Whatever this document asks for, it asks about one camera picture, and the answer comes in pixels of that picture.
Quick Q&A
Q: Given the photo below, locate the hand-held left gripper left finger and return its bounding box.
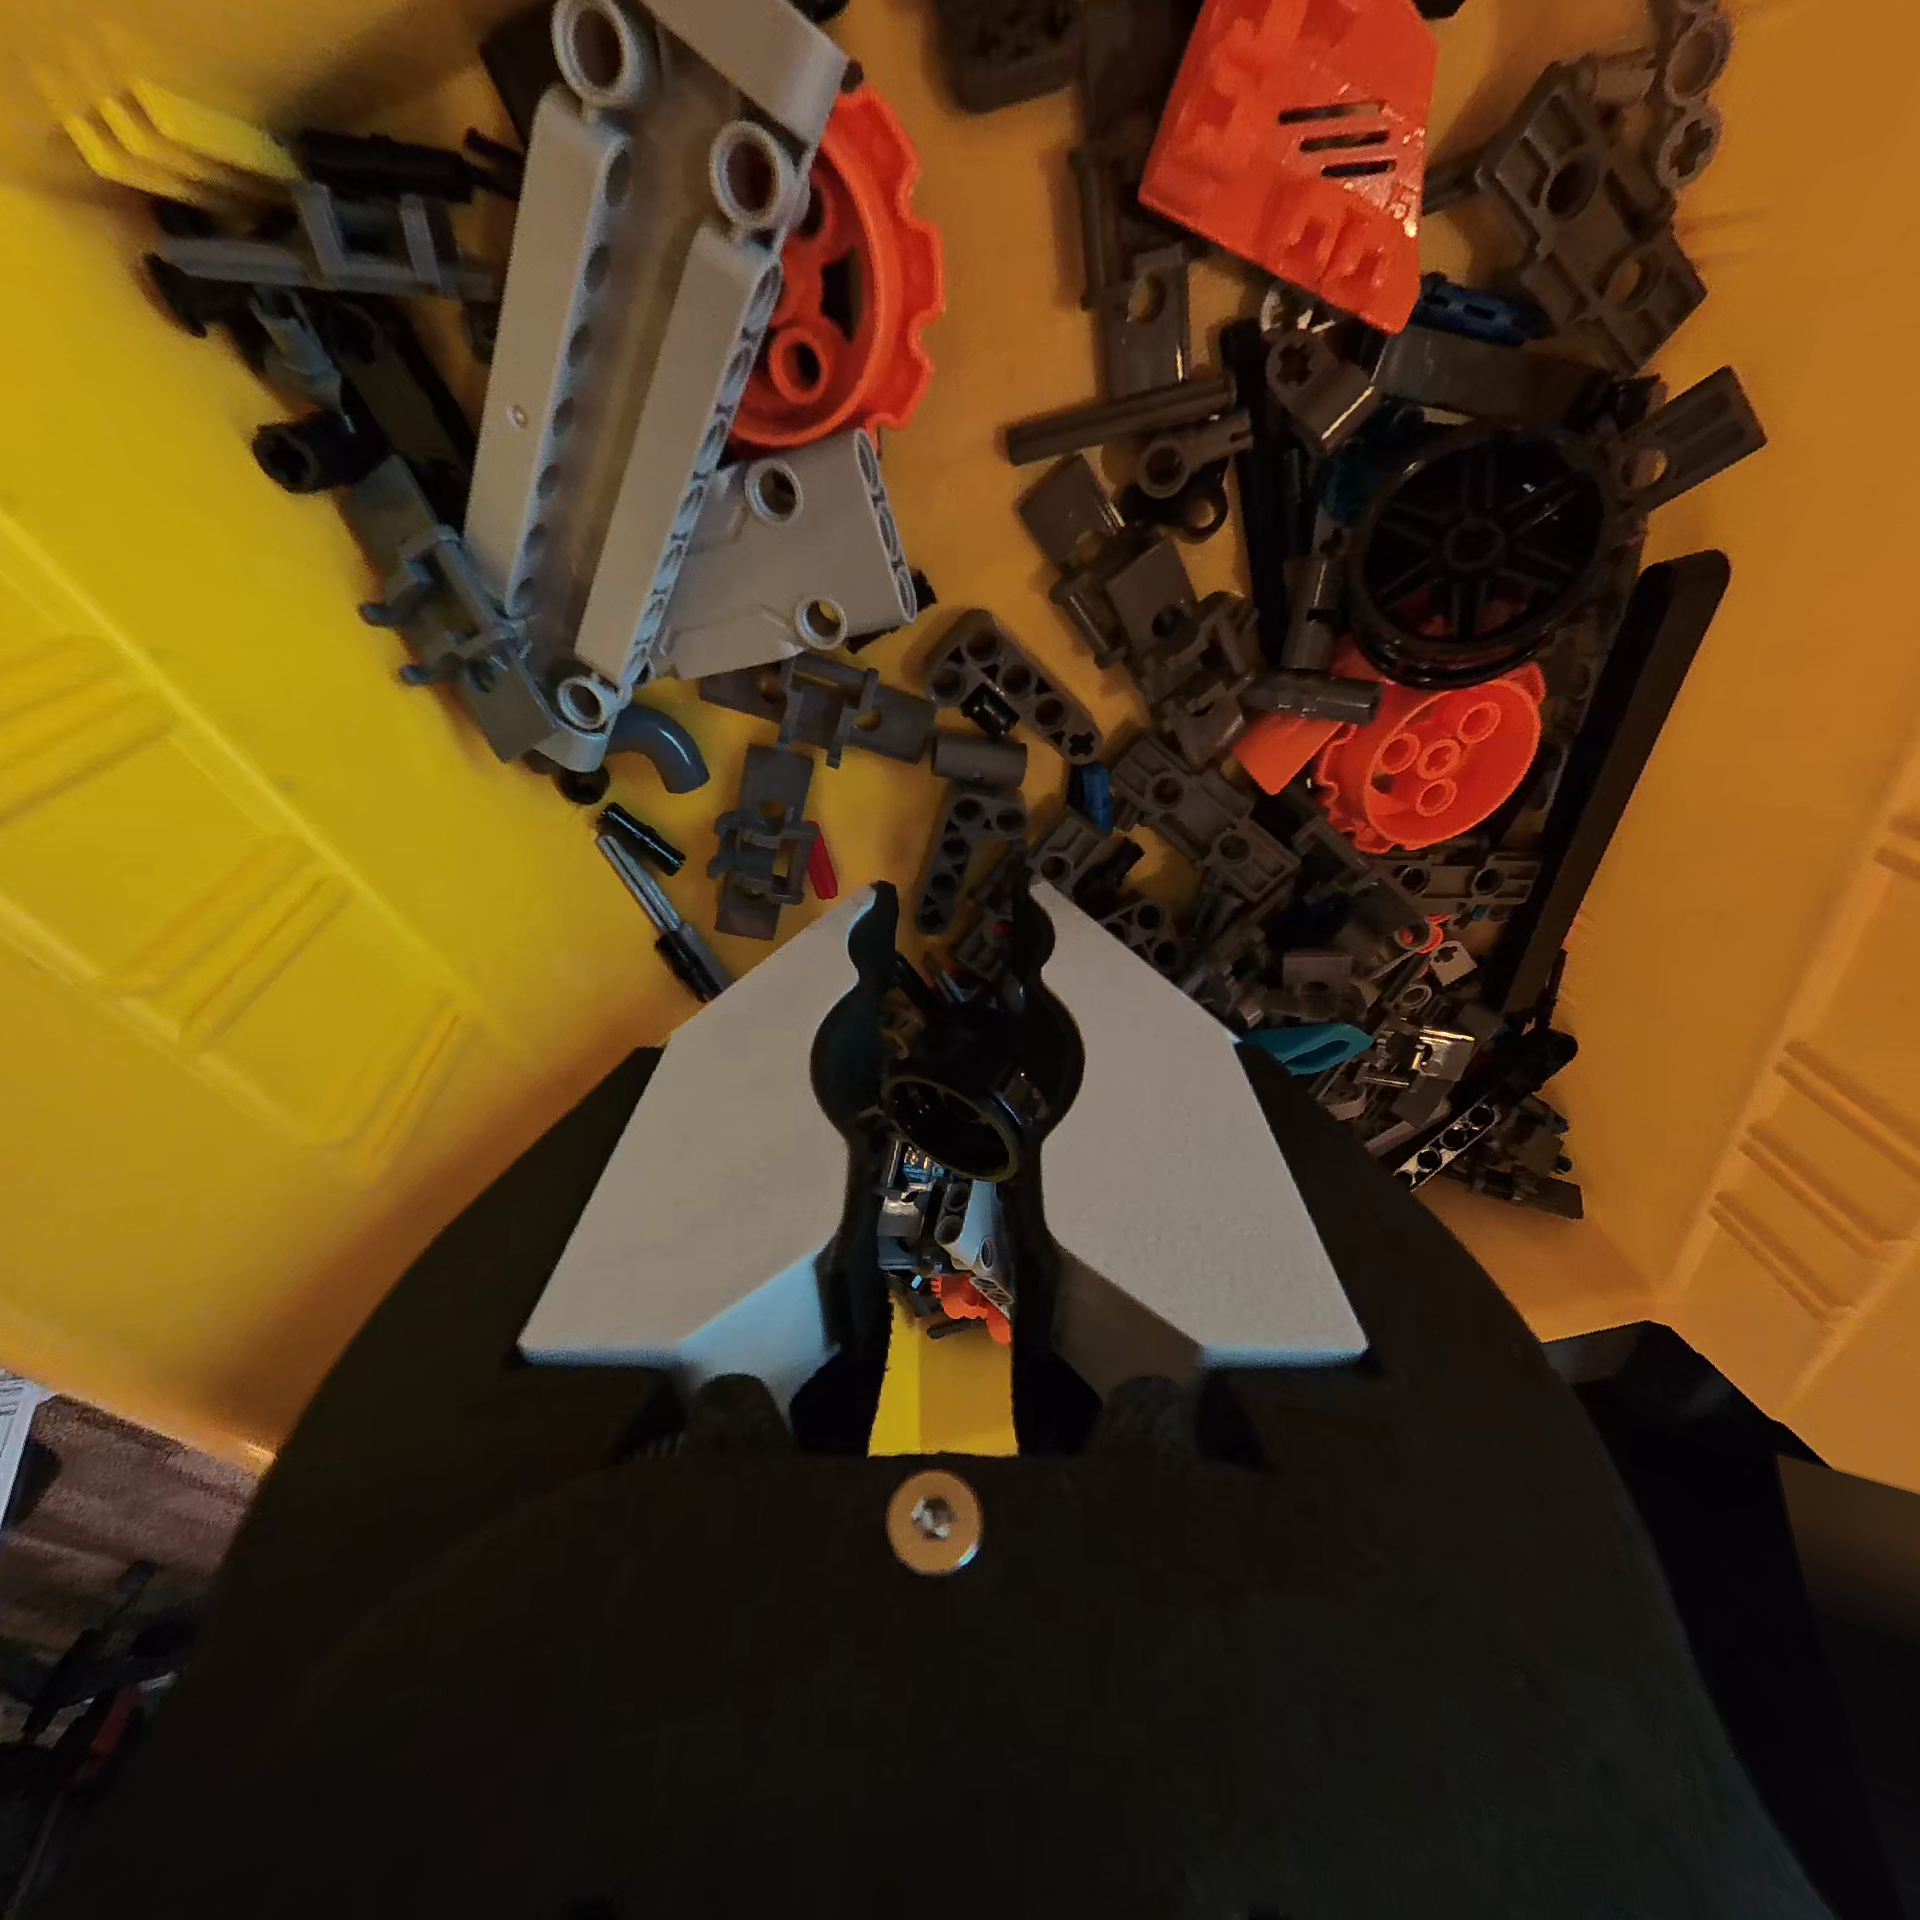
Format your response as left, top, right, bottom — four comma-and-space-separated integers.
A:
516, 884, 905, 1450

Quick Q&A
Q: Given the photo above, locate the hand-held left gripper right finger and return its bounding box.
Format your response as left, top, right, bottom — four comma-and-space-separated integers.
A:
1010, 884, 1370, 1454

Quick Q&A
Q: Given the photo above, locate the black toy wheel hub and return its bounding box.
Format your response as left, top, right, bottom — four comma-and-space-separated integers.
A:
867, 1019, 1052, 1186

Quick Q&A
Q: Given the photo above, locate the yellow plastic bin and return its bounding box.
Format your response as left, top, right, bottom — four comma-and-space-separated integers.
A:
0, 0, 1920, 1471

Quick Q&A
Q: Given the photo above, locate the pile of toy building parts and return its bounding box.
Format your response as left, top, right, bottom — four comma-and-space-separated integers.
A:
58, 0, 1772, 1353

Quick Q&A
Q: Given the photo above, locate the black silver axle rod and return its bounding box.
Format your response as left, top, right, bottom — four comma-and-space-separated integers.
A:
596, 834, 732, 1003

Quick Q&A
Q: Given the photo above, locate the dark grey curved pipe piece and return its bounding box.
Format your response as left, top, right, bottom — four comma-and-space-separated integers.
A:
612, 703, 711, 792

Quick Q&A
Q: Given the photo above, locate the large orange gear wheel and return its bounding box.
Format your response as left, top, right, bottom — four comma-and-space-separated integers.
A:
1318, 659, 1550, 858
726, 82, 951, 456

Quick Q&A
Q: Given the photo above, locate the long black flat strip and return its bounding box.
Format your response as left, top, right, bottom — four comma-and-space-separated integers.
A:
1496, 550, 1732, 1021

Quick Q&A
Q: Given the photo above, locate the grey block with holes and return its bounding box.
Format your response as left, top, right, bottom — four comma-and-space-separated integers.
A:
657, 432, 921, 683

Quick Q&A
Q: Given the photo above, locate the black toy tyre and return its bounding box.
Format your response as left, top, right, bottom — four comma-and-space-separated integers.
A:
1337, 423, 1635, 686

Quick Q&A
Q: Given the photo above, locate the large grey frame brick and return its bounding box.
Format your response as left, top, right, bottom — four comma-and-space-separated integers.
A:
461, 0, 854, 769

